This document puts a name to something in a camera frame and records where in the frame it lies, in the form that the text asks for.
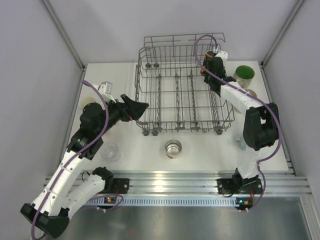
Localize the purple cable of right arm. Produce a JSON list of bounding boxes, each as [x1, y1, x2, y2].
[[31, 80, 124, 240]]

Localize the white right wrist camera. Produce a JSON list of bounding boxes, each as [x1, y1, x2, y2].
[[93, 81, 116, 103]]

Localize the perforated blue-grey cable tray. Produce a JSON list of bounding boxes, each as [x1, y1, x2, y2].
[[51, 195, 241, 206]]

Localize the white cup teal base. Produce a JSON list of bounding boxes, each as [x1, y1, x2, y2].
[[78, 96, 97, 109]]

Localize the black skull mug red inside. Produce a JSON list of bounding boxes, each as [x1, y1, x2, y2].
[[200, 50, 217, 77]]

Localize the clear glass tumbler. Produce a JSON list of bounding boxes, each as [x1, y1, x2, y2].
[[100, 142, 121, 163]]

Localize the light blue mug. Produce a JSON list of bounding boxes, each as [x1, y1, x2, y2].
[[235, 135, 247, 151]]

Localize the aluminium corner frame post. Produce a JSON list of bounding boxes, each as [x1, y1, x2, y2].
[[38, 0, 87, 72]]

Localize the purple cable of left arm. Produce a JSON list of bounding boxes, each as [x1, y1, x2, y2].
[[193, 34, 283, 212]]

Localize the grey wire dish rack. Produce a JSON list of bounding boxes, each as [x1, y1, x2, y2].
[[134, 32, 235, 136]]

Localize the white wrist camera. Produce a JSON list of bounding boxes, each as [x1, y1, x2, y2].
[[213, 47, 228, 62], [93, 81, 116, 103]]

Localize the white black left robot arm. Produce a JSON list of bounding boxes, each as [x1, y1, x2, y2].
[[201, 52, 282, 196]]

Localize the cream mug green inside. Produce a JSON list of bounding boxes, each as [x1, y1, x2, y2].
[[233, 65, 255, 89]]

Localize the beige plain cup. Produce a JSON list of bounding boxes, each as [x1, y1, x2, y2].
[[245, 89, 257, 98]]

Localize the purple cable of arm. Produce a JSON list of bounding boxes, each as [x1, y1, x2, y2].
[[193, 34, 283, 212], [31, 80, 124, 240]]

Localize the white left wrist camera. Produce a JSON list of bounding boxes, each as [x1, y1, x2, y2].
[[213, 47, 228, 62]]

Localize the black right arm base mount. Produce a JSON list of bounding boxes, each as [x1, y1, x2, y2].
[[91, 175, 130, 194]]

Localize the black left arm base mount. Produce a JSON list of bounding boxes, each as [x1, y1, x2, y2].
[[216, 176, 263, 198]]

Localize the steel cup brown sleeve centre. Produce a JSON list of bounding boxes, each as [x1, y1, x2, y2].
[[164, 139, 183, 159]]

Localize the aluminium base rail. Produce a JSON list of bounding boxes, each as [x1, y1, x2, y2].
[[41, 169, 313, 198]]

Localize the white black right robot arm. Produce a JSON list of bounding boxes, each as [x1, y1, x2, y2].
[[20, 94, 149, 239]]

